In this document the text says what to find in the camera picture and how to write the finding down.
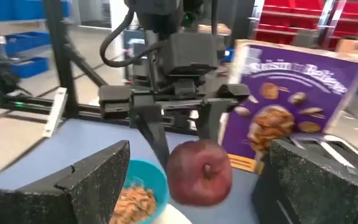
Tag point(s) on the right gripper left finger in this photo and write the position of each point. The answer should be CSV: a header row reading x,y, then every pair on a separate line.
x,y
57,202

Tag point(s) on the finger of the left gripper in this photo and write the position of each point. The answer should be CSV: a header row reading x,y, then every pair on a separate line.
x,y
210,121
154,130

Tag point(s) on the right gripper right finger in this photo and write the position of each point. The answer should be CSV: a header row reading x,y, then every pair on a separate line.
x,y
315,193

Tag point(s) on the red apple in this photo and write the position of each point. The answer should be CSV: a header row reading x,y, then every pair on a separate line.
x,y
199,172

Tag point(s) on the purple cereal box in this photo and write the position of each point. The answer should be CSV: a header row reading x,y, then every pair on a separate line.
x,y
291,93

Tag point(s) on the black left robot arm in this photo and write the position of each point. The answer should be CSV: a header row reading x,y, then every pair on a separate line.
x,y
160,12

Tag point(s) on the teal bowl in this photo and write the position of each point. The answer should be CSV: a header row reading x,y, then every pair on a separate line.
x,y
149,174

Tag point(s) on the black and chrome toaster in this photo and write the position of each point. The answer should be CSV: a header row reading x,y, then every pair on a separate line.
x,y
337,147

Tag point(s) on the brown cereal flakes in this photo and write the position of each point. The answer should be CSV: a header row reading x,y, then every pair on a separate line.
x,y
134,205

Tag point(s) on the red storage bins shelf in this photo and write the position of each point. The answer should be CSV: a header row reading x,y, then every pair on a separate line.
x,y
291,18

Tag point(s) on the blue storage bins shelf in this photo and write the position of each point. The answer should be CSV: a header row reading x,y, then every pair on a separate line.
x,y
26,40

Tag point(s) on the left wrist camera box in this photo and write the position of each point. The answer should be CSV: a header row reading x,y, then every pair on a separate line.
x,y
188,53

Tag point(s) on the white metal bracket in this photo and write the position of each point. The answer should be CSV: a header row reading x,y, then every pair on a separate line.
x,y
54,112

